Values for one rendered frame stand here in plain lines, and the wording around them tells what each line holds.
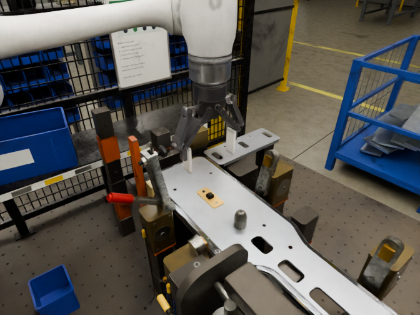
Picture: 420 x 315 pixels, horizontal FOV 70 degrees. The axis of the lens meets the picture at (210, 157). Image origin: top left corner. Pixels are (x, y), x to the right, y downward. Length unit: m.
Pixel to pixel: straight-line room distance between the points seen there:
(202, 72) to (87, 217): 0.86
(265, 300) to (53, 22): 0.57
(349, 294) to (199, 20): 0.60
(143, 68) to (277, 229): 0.77
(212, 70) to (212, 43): 0.05
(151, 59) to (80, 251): 0.74
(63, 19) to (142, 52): 0.56
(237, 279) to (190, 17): 0.45
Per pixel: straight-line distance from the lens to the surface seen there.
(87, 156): 1.03
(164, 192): 0.70
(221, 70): 0.62
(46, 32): 0.64
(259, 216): 0.80
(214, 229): 0.76
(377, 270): 0.73
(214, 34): 0.59
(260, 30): 3.66
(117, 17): 0.71
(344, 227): 1.28
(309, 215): 0.85
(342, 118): 2.57
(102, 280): 1.09
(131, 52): 1.17
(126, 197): 0.67
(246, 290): 0.44
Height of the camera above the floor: 1.56
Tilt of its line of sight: 34 degrees down
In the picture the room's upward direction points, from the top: straight up
